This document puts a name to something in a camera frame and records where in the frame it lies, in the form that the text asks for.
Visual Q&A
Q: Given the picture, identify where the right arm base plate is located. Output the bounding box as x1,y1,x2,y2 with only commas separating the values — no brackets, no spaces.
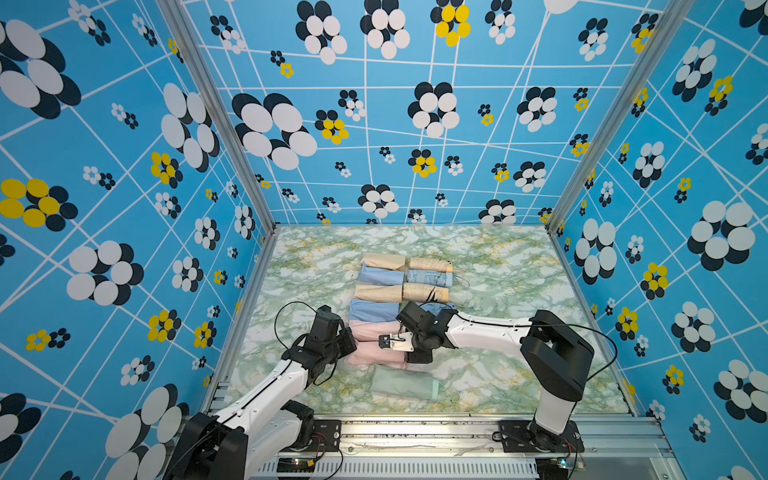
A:
491,420,585,455

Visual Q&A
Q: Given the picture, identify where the aluminium front rail frame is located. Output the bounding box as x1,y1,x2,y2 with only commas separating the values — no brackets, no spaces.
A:
248,415,684,479

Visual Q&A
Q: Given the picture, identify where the beige umbrella sleeve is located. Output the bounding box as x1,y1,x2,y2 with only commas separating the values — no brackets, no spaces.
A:
362,252,407,271
354,283,403,303

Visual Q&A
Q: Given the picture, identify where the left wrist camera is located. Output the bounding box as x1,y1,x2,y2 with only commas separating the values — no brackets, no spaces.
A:
308,305,342,348

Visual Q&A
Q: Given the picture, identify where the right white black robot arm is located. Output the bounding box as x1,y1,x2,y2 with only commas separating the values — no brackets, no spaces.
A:
379,301,594,454

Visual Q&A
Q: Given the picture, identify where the pink umbrella sleeve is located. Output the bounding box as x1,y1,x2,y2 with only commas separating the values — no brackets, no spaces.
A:
349,320,401,342
345,342,406,368

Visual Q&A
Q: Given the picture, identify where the circuit board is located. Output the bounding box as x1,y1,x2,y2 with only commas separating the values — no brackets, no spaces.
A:
276,457,316,475
536,458,571,480

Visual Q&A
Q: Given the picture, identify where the beige umbrella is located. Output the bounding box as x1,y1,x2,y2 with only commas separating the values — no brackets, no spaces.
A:
408,257,456,273
402,282,450,303

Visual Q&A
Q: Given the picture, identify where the right circuit board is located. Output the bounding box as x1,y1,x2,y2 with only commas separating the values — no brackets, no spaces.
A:
536,458,571,480

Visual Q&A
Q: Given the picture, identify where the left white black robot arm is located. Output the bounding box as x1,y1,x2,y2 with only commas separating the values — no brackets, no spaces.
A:
163,326,356,479

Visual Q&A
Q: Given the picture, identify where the blue umbrella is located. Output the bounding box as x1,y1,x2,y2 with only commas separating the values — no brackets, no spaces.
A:
407,269,454,288
420,302,457,318

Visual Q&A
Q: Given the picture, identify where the left aluminium corner post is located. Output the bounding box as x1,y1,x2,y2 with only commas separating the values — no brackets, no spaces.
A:
157,0,276,237

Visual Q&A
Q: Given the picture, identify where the green umbrella sleeve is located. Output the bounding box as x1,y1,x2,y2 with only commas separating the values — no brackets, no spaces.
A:
371,365,440,401

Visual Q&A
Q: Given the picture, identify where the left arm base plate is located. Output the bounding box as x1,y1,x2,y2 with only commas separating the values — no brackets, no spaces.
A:
282,419,343,454

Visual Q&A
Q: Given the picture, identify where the aluminium corner post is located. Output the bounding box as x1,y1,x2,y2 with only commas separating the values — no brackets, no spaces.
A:
546,0,695,238
157,0,276,237

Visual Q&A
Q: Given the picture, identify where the left circuit board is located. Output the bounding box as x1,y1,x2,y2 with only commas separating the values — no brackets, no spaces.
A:
276,457,316,475

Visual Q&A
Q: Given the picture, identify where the blue umbrella sleeve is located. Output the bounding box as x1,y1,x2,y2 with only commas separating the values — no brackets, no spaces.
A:
349,299,399,323
357,265,405,287

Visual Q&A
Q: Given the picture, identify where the right aluminium corner post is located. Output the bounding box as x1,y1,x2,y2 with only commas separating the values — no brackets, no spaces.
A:
546,0,695,238

